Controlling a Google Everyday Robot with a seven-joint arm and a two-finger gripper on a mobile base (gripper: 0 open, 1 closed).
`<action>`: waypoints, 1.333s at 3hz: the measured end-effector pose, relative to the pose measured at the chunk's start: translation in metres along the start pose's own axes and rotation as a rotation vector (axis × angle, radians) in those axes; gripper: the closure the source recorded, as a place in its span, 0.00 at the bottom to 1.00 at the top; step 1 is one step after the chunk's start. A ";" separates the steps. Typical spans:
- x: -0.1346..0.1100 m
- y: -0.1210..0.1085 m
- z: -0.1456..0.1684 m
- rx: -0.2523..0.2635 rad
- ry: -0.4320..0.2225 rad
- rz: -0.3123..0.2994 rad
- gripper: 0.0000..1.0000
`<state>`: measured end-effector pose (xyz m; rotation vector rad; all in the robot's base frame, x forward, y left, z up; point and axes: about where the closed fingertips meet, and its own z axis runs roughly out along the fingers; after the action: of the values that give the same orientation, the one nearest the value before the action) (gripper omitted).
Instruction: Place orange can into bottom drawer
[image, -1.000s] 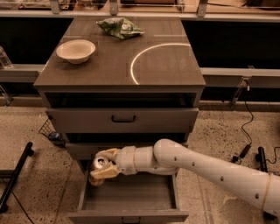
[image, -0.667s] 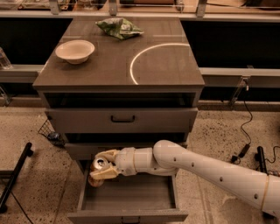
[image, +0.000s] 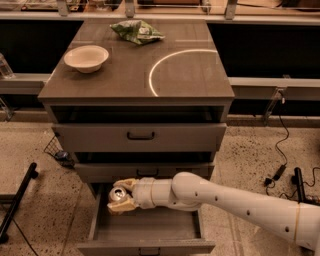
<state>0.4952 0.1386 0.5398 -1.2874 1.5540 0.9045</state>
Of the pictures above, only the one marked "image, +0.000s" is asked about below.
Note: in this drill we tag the black right stand leg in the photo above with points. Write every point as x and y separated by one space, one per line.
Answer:
297 180

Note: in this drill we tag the white bowl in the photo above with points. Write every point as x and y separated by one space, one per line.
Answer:
86 59

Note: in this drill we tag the grey top drawer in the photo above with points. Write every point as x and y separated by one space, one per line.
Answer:
161 137

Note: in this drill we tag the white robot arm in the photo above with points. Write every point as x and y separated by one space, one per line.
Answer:
291 220

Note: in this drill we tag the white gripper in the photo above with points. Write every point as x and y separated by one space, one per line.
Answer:
144 193

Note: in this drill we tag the grey drawer cabinet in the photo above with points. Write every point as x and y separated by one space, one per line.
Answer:
179 79

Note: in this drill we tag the black wire basket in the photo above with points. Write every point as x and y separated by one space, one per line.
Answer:
62 157

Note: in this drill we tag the grey open bottom drawer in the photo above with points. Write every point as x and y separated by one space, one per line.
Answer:
153 232

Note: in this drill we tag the grey middle drawer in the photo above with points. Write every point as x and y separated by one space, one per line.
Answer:
111 172

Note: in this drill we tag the orange soda can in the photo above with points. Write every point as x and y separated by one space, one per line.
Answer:
117 194

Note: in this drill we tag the green chip bag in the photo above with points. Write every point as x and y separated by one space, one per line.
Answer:
137 31

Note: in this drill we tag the black stand leg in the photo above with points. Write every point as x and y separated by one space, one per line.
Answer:
13 200
297 180

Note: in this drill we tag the metal rail bracket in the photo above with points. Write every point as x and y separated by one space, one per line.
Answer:
278 96

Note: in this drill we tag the black left stand leg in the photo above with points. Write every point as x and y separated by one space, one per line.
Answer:
13 200

